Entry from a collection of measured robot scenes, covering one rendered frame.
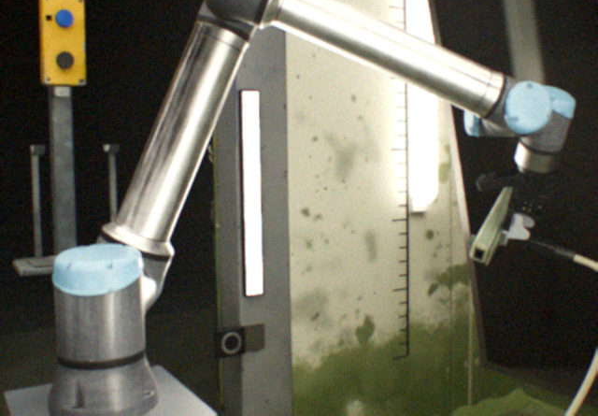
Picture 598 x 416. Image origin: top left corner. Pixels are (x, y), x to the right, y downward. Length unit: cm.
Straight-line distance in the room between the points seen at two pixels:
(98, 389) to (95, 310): 13
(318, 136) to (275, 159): 18
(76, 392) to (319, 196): 119
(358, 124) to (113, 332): 131
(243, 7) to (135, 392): 68
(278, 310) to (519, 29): 112
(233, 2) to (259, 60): 87
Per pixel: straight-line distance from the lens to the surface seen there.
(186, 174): 125
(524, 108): 118
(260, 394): 210
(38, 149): 180
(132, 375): 113
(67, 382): 114
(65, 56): 195
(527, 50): 198
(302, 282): 208
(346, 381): 227
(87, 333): 110
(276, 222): 201
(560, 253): 154
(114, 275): 109
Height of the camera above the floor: 107
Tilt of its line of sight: 3 degrees down
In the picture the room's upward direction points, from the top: 1 degrees counter-clockwise
